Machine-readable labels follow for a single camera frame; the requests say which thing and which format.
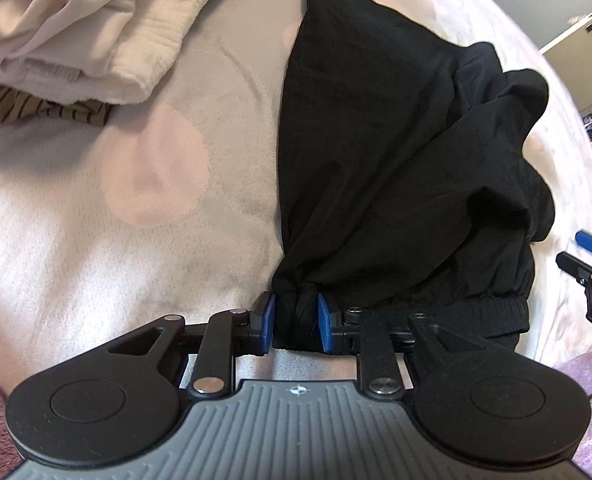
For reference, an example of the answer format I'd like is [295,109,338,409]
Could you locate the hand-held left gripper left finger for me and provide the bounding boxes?
[106,290,277,397]

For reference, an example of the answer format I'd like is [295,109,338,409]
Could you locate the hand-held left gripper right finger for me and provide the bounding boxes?
[317,293,508,397]

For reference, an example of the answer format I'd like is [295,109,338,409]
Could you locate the black shorts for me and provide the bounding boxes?
[272,0,557,357]

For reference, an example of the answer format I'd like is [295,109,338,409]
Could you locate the bed with pink dotted sheet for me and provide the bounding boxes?
[0,0,592,411]

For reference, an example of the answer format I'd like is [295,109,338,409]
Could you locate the white nightstand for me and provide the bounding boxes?
[540,2,592,54]

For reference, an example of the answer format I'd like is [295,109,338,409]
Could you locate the olive striped garment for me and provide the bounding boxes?
[0,0,257,127]

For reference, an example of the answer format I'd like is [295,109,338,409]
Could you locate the cream gauze folded garment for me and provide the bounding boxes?
[0,0,247,107]

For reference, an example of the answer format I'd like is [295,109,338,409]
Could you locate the beige folded garment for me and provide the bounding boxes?
[0,0,141,68]

